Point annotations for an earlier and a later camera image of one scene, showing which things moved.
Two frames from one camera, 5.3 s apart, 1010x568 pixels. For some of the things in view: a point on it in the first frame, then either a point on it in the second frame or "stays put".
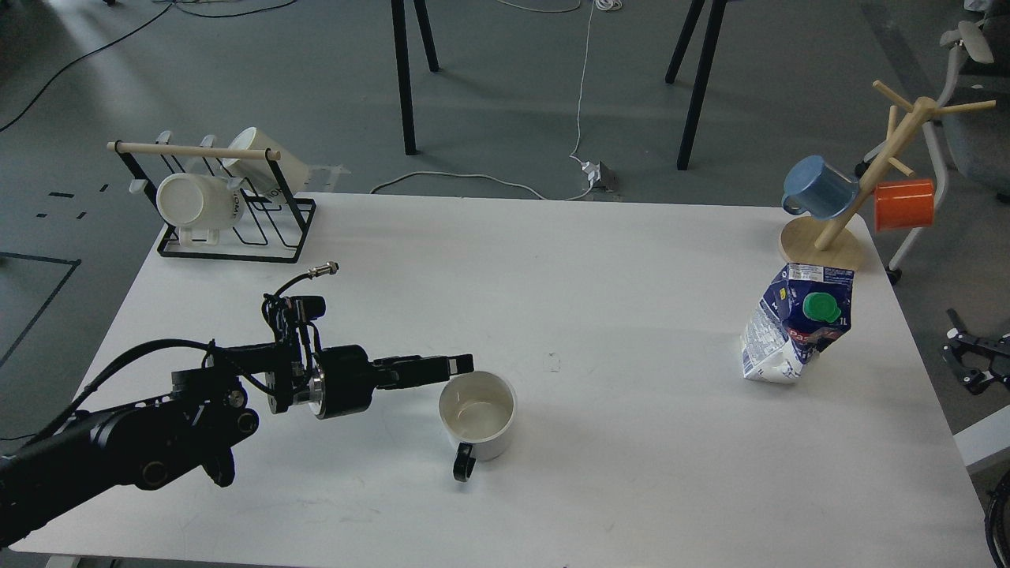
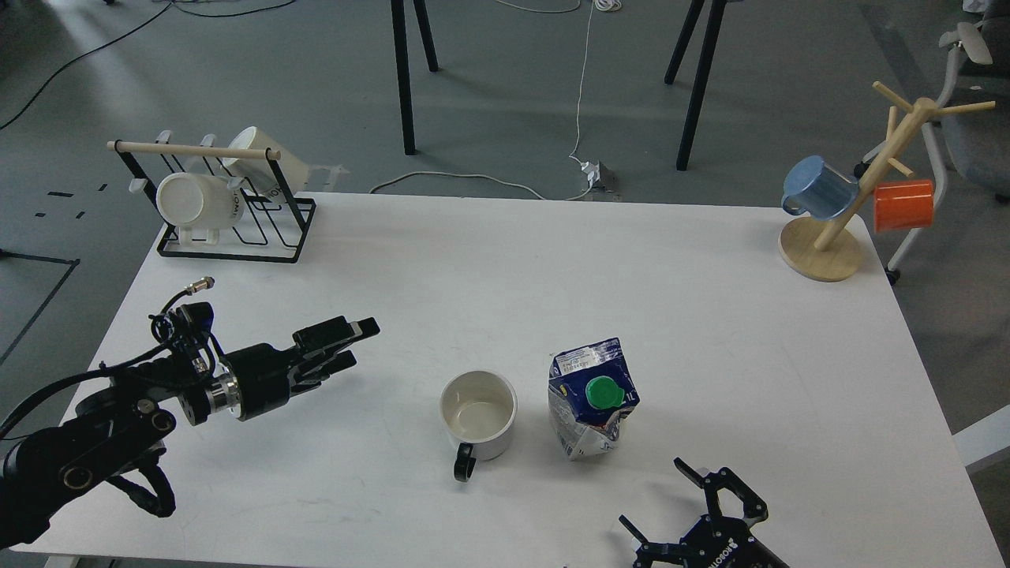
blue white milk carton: x=804 y=310 -> x=591 y=393
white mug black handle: x=478 y=409 stays put
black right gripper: x=997 y=348 -> x=713 y=541
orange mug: x=903 y=203 stays put
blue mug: x=813 y=187 stays put
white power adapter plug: x=593 y=171 stays put
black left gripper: x=345 y=379 -> x=263 y=371
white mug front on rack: x=200 y=206 stays put
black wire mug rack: x=222 y=203 stays put
